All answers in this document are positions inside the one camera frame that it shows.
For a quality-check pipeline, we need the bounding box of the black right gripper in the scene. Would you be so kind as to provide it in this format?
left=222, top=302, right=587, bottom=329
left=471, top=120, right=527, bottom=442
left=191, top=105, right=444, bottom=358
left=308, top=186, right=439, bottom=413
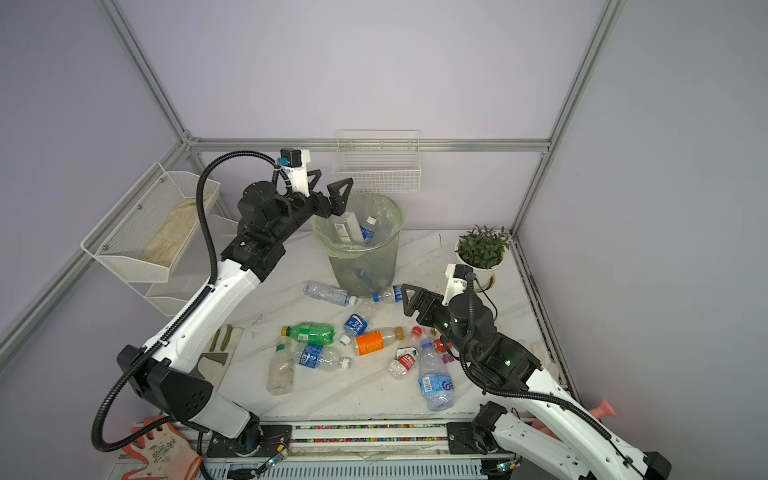
left=397, top=282, right=473, bottom=359

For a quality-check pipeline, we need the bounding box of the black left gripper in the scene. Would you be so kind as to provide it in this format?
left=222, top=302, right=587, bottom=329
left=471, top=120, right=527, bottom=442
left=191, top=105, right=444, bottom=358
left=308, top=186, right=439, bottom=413
left=271, top=169, right=351, bottom=246

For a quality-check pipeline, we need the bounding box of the short bottle blue white cap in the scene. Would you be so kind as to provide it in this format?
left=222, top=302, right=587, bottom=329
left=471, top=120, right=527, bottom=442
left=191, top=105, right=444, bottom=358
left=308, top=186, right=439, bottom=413
left=360, top=215, right=379, bottom=244

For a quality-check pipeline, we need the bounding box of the tall blue label water bottle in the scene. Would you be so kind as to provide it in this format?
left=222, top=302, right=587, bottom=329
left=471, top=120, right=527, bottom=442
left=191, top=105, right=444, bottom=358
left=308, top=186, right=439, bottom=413
left=353, top=266, right=385, bottom=292

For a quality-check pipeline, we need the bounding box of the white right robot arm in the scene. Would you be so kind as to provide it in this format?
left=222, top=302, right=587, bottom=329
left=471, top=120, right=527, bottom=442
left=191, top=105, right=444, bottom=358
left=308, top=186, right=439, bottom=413
left=402, top=284, right=672, bottom=479

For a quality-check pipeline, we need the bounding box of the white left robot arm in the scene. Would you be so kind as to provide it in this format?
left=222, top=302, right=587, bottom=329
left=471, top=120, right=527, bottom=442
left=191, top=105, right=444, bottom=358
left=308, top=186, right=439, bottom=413
left=118, top=178, right=353, bottom=449

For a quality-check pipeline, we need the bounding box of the blue label bottle near bin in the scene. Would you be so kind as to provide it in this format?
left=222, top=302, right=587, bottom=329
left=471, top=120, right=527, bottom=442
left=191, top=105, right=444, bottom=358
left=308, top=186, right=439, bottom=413
left=372, top=285, right=403, bottom=304

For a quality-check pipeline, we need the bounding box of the green lined trash bin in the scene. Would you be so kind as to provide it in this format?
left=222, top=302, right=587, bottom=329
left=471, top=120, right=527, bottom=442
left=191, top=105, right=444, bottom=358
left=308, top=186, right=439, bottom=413
left=312, top=193, right=406, bottom=296

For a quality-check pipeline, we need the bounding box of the orange label bottle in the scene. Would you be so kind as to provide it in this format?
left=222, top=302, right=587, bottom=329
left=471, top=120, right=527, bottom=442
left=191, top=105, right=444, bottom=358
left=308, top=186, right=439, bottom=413
left=352, top=327, right=405, bottom=356

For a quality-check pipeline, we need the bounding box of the small blue label bottle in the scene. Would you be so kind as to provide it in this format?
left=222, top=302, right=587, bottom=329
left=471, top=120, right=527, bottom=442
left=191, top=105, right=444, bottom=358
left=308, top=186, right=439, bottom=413
left=339, top=304, right=377, bottom=346

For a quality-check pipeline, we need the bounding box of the clear crushed bottle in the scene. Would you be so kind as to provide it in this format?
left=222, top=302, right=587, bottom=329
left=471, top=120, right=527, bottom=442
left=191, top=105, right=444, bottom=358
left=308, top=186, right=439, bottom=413
left=304, top=281, right=357, bottom=307

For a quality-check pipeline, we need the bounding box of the large crushed blue label bottle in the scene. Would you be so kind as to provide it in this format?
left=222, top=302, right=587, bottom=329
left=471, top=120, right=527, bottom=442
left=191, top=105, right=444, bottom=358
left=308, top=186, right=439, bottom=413
left=418, top=340, right=455, bottom=412

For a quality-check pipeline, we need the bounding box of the potted green succulent plant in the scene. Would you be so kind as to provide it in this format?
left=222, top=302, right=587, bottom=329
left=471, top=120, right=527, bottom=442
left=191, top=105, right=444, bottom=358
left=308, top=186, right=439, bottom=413
left=455, top=225, right=512, bottom=291

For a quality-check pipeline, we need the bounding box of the green soda bottle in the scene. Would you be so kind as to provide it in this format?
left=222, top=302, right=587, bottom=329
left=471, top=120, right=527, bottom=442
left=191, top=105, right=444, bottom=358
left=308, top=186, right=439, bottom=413
left=281, top=322, right=335, bottom=346

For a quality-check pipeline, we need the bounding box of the clear bottle blue label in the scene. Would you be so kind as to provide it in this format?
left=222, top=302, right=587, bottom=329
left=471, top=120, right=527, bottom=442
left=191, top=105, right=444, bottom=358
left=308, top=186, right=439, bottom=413
left=295, top=344, right=351, bottom=372

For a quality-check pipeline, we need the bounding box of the clear empty bottle green cap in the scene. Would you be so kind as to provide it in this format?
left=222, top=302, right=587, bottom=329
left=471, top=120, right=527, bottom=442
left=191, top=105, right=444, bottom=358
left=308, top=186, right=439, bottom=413
left=267, top=343, right=294, bottom=396

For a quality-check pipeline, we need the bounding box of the beige cloth in shelf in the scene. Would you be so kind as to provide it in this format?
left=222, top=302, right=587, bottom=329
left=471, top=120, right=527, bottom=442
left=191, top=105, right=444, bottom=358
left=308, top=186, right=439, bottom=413
left=140, top=198, right=199, bottom=267

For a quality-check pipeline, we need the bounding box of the white two-tier mesh shelf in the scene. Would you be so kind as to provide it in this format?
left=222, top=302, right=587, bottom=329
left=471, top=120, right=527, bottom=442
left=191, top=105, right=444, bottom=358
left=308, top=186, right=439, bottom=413
left=81, top=163, right=210, bottom=317

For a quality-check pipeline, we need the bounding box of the pink watering can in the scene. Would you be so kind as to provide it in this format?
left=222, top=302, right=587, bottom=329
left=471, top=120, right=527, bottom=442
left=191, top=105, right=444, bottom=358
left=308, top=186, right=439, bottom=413
left=531, top=399, right=617, bottom=437

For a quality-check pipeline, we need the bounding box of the orange white work glove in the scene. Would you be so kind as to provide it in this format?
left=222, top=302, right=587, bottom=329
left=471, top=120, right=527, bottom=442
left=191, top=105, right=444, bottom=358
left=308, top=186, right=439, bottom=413
left=121, top=423, right=202, bottom=480

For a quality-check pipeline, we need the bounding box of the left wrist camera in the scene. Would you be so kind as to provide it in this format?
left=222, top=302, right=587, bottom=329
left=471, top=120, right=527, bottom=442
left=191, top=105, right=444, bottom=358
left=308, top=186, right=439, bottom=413
left=278, top=148, right=311, bottom=197

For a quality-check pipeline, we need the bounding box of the white wire wall basket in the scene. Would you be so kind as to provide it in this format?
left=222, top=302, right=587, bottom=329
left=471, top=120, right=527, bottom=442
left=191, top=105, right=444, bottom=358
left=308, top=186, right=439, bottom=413
left=333, top=129, right=422, bottom=194

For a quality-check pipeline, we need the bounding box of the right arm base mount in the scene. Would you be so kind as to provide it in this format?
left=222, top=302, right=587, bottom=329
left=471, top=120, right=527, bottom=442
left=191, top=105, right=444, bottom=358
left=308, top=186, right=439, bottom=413
left=446, top=422, right=512, bottom=455

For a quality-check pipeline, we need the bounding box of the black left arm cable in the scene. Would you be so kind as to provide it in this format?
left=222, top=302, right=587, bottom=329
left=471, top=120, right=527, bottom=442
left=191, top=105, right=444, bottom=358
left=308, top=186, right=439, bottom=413
left=91, top=149, right=283, bottom=453

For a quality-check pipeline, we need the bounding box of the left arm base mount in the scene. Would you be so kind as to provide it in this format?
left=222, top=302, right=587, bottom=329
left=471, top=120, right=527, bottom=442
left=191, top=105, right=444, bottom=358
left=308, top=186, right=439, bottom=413
left=206, top=424, right=293, bottom=459

